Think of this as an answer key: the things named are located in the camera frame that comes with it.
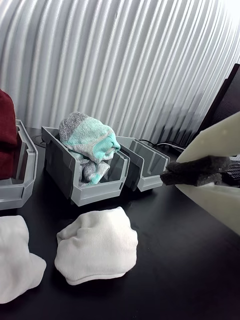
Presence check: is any gripper white right finger black foam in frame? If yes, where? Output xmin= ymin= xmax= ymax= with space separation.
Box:
xmin=159 ymin=171 xmax=240 ymax=236

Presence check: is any black keyboard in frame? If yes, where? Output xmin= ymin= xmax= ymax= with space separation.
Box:
xmin=221 ymin=154 xmax=240 ymax=187

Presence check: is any round table cable grommet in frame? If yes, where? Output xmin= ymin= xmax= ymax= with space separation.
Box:
xmin=32 ymin=134 xmax=49 ymax=146

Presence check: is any light grey plastic bin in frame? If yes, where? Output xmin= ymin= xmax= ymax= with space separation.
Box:
xmin=0 ymin=119 xmax=39 ymax=211
xmin=116 ymin=136 xmax=171 ymax=193

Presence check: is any dark grey plastic bin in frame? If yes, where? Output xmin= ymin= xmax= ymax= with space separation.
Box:
xmin=41 ymin=126 xmax=131 ymax=207

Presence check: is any black monitor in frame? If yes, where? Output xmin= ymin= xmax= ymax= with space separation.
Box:
xmin=197 ymin=63 xmax=240 ymax=135

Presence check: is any teal and grey sock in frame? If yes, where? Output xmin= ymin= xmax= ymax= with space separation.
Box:
xmin=58 ymin=111 xmax=121 ymax=186

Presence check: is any black cable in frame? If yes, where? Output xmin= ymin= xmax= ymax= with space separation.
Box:
xmin=138 ymin=138 xmax=186 ymax=153

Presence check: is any white balled sock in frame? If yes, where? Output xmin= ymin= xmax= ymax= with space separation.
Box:
xmin=54 ymin=206 xmax=139 ymax=286
xmin=0 ymin=214 xmax=47 ymax=305

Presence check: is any white cable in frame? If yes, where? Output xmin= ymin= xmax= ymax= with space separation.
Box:
xmin=154 ymin=141 xmax=186 ymax=151

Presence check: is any dark red sock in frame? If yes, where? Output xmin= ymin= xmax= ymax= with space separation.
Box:
xmin=0 ymin=89 xmax=18 ymax=180

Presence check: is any gripper white left finger black foam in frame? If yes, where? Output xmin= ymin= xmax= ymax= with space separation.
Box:
xmin=166 ymin=111 xmax=240 ymax=175

